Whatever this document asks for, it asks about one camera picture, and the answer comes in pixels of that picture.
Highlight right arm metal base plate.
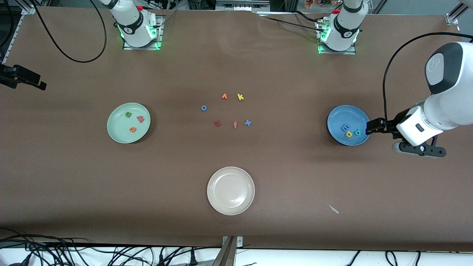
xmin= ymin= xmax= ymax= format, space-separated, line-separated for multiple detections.
xmin=123 ymin=15 xmax=163 ymax=50

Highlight green plate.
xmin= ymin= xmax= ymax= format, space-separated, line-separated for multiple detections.
xmin=107 ymin=103 xmax=151 ymax=144

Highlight small metal bracket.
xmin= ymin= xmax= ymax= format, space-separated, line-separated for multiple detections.
xmin=222 ymin=236 xmax=244 ymax=249

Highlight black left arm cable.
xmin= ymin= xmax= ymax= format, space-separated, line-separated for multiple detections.
xmin=382 ymin=32 xmax=473 ymax=122

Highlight aluminium profile bar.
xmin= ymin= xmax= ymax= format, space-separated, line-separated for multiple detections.
xmin=212 ymin=236 xmax=238 ymax=266

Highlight beige plate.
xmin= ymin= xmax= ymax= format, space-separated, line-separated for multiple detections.
xmin=207 ymin=167 xmax=255 ymax=216

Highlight grey metal box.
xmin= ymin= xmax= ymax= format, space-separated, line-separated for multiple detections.
xmin=215 ymin=0 xmax=270 ymax=11

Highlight black cable on table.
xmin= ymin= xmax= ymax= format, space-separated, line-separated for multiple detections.
xmin=259 ymin=15 xmax=322 ymax=33
xmin=294 ymin=10 xmax=321 ymax=24

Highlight blue plate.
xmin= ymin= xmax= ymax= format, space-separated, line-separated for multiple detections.
xmin=327 ymin=105 xmax=371 ymax=146

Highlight aluminium frame post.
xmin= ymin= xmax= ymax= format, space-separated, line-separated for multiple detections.
xmin=445 ymin=0 xmax=467 ymax=25
xmin=20 ymin=0 xmax=37 ymax=15

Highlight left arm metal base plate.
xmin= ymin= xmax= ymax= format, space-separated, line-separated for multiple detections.
xmin=318 ymin=18 xmax=357 ymax=55

